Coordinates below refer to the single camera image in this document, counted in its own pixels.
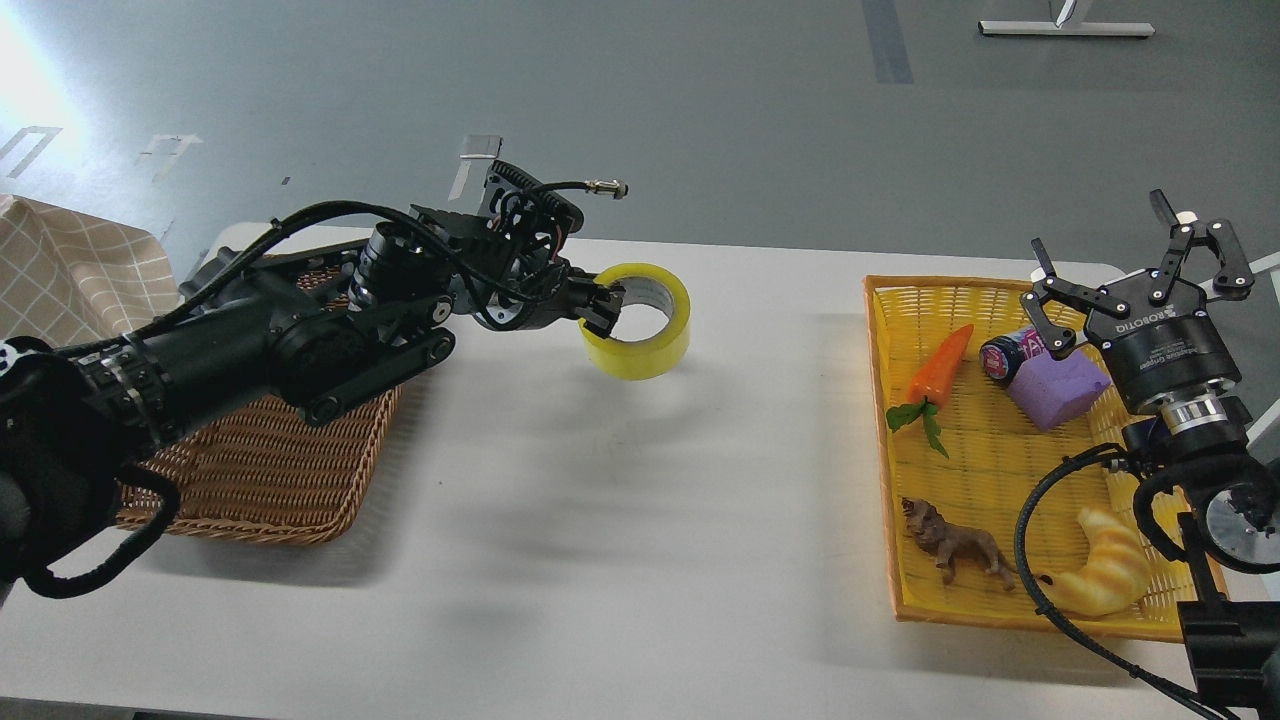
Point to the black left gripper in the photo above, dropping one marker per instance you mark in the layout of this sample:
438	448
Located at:
519	283

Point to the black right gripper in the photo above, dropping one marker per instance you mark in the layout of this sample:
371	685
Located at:
1165	345

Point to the orange toy carrot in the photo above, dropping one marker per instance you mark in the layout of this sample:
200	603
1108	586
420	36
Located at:
931	388

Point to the beige checkered cloth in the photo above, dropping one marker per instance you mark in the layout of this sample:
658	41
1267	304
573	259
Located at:
69	278

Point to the toy croissant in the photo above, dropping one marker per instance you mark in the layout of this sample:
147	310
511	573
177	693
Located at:
1115	575

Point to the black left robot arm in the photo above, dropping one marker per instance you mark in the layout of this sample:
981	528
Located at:
78	421

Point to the purple sponge block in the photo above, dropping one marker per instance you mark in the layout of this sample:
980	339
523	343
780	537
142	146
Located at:
1052	392

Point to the brown wicker basket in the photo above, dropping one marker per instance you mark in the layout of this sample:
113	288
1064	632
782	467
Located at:
250	468

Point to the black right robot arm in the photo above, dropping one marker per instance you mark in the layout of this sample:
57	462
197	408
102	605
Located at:
1202	497

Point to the yellow plastic basket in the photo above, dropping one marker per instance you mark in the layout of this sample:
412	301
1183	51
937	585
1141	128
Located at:
996	456

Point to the brown toy lion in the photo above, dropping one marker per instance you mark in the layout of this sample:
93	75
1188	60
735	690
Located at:
945	542

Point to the small purple labelled can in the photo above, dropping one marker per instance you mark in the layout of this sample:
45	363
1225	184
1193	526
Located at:
1002	356

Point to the white metal stand base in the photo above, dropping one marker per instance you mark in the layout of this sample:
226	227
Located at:
1069	21

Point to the yellow tape roll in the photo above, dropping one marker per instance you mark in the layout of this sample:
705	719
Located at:
642	285

